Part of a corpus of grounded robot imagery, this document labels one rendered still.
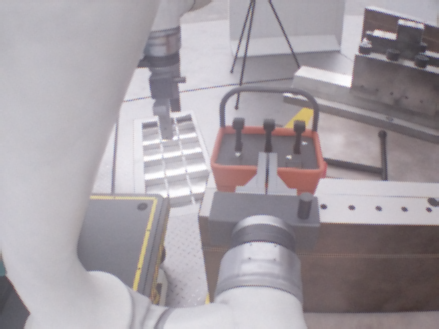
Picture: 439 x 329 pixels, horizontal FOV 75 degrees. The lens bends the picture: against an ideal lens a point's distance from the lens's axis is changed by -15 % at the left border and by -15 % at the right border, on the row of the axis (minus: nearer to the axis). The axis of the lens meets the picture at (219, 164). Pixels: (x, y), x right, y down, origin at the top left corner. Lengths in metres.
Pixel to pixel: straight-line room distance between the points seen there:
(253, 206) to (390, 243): 0.41
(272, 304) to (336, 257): 0.46
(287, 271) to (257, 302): 0.05
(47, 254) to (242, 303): 0.17
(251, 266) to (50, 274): 0.18
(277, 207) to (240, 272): 0.11
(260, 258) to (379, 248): 0.45
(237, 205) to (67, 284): 0.23
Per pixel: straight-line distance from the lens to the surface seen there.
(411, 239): 0.74
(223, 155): 0.61
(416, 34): 1.70
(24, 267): 0.22
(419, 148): 1.71
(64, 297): 0.25
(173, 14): 0.69
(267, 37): 3.67
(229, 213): 0.39
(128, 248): 1.11
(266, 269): 0.31
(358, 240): 0.70
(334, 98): 1.82
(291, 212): 0.39
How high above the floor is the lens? 1.16
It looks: 38 degrees down
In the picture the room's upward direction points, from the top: 3 degrees counter-clockwise
